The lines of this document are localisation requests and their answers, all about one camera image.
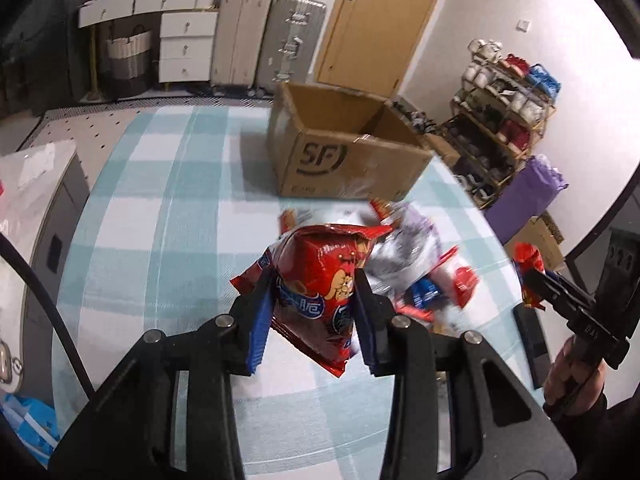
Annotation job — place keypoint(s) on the white orange noodle snack bag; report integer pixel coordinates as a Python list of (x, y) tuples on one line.
[(288, 220)]

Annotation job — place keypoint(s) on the person's right hand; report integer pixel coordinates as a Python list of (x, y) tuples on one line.
[(567, 367)]

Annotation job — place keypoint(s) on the red chip bag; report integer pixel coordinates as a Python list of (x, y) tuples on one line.
[(314, 277)]

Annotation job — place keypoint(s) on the brown SF cardboard box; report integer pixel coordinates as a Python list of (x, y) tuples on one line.
[(333, 143)]

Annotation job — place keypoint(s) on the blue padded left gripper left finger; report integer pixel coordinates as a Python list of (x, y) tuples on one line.
[(166, 410)]

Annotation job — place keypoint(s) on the large purple white snack bag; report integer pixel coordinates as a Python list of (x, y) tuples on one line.
[(407, 253)]

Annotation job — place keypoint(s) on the beige suitcase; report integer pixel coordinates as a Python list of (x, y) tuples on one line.
[(238, 38)]

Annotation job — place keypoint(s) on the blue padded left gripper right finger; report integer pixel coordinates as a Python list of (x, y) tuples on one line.
[(458, 411)]

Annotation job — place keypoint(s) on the blue Oreo cookie pack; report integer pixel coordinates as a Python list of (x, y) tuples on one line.
[(425, 295)]

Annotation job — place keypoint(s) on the woven laundry basket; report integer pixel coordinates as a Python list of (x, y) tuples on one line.
[(129, 62)]

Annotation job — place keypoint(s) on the small cardboard box on floor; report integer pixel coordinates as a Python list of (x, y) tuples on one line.
[(537, 233)]

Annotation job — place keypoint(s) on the wooden door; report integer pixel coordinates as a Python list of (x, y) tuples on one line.
[(369, 44)]

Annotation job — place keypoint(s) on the silver suitcase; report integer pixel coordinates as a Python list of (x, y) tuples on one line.
[(291, 35)]

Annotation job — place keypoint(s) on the purple gift bag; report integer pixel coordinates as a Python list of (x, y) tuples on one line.
[(528, 195)]

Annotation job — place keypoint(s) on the blue plastic bag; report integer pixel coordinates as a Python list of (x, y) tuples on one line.
[(34, 423)]

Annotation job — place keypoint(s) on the teal plaid tablecloth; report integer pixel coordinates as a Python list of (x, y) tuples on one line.
[(187, 201)]

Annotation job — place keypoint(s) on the white side table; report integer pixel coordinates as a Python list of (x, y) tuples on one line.
[(43, 191)]

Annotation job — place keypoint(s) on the red white snack packet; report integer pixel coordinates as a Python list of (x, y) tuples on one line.
[(454, 277)]

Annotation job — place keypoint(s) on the red black wafer pack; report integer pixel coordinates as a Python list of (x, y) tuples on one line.
[(426, 316)]

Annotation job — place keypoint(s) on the white drawer desk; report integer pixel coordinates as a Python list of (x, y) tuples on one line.
[(185, 32)]

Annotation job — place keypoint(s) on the wooden shoe rack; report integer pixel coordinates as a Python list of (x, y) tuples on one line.
[(498, 115)]

